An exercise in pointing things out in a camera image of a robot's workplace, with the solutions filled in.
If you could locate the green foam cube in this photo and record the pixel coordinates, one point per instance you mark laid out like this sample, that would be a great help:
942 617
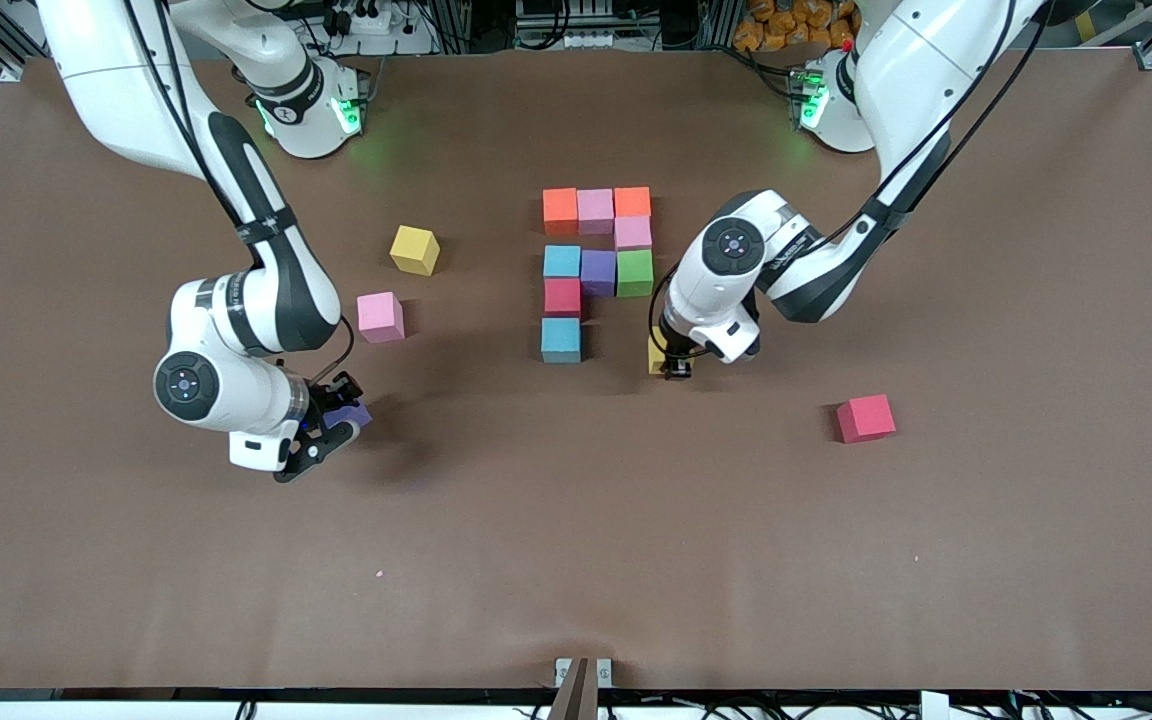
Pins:
635 273

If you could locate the orange foam cube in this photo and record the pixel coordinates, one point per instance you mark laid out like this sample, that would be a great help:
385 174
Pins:
633 202
560 210

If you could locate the lilac foam cube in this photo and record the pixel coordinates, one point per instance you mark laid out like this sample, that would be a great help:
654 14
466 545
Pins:
595 210
633 233

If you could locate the brown table cover sheet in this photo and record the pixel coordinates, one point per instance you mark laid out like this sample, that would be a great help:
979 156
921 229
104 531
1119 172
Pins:
576 560

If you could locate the yellow foam cube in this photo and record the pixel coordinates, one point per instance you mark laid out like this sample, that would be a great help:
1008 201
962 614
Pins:
656 355
414 250

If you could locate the blue foam cube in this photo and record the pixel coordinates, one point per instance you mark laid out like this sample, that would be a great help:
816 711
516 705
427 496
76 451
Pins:
561 340
562 261

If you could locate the red foam cube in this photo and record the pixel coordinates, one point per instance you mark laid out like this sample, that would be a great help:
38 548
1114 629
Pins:
866 418
562 297

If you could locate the white power strip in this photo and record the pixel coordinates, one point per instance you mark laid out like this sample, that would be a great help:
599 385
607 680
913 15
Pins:
406 42

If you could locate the purple foam cube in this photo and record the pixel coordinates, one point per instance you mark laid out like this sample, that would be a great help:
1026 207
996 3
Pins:
598 272
354 415

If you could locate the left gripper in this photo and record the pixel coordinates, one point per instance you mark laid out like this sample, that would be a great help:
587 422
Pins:
677 359

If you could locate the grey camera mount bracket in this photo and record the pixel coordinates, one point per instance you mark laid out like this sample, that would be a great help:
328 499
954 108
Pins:
581 690

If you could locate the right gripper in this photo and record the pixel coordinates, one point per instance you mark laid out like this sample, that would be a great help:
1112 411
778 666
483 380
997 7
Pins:
329 393

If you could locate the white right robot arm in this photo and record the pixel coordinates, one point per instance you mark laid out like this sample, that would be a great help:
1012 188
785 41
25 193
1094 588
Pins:
116 80

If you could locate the pink foam cube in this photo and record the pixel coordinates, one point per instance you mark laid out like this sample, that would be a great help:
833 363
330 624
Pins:
380 317

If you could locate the black electronics unit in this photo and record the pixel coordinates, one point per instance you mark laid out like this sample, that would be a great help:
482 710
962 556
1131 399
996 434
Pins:
536 10

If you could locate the pile of orange objects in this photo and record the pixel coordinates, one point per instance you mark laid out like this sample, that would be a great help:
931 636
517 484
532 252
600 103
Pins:
786 25

